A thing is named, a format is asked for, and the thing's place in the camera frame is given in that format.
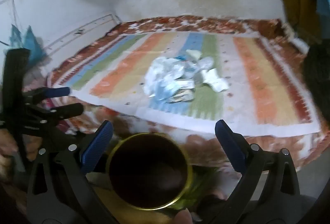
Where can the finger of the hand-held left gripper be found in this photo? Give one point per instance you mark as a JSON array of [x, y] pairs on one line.
[[67, 111], [61, 91]]

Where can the blue white plastic wrapper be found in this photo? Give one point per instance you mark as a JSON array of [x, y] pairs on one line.
[[190, 69]]

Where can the clear plastic bag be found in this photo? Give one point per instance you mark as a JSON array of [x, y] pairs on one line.
[[162, 71]]

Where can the pale yellow paper piece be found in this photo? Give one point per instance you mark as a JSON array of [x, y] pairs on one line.
[[193, 54]]

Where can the teal cloth bag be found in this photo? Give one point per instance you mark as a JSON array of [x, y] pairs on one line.
[[31, 40]]

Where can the white tissue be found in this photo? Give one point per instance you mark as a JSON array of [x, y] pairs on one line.
[[214, 80]]

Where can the dark cloth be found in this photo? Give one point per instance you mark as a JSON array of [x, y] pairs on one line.
[[318, 79]]

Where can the brown floral bed sheet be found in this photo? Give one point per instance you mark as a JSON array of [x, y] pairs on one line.
[[203, 144]]

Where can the striped pastel mat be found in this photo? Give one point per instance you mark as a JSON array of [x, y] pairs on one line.
[[232, 100]]

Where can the white cloth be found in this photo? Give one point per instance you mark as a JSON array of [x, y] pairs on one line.
[[299, 40]]

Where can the person's left hand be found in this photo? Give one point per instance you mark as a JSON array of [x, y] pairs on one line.
[[6, 140]]

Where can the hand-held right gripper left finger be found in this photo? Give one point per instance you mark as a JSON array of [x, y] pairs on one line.
[[99, 141]]

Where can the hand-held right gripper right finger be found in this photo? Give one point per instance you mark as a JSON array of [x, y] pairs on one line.
[[232, 144]]

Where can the person's right hand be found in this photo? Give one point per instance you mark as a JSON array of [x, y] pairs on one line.
[[182, 217]]

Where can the black bin with gold rim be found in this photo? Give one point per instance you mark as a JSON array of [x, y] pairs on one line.
[[147, 169]]

